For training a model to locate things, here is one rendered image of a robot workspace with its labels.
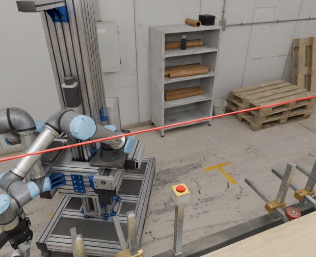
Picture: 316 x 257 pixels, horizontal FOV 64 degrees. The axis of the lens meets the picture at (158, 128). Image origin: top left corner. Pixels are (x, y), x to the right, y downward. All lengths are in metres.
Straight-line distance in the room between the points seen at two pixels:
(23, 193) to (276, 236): 1.30
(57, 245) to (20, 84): 2.08
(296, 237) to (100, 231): 1.55
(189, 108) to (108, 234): 2.75
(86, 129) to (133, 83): 2.65
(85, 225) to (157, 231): 0.68
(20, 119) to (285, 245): 1.54
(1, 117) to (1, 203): 0.47
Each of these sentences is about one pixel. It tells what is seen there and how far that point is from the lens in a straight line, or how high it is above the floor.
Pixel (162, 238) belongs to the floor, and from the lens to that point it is 2.61.
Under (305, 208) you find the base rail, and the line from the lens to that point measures 2.16.
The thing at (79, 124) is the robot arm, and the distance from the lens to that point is 1.26.
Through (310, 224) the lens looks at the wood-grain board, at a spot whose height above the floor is 0.90.
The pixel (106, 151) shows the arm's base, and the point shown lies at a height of 1.11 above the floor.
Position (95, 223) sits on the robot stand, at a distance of 2.52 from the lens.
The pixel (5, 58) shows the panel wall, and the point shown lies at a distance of 3.60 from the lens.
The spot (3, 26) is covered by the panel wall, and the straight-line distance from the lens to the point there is 3.53.
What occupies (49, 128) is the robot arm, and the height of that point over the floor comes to 1.47.
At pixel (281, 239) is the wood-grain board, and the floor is 0.90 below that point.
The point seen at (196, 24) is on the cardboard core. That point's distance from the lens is 3.76.
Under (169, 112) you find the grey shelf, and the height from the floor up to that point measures 0.14.
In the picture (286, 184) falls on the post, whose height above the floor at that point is 1.02.
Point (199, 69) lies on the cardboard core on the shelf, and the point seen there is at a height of 0.95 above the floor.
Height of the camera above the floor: 2.12
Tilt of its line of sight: 31 degrees down
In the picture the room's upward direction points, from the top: straight up
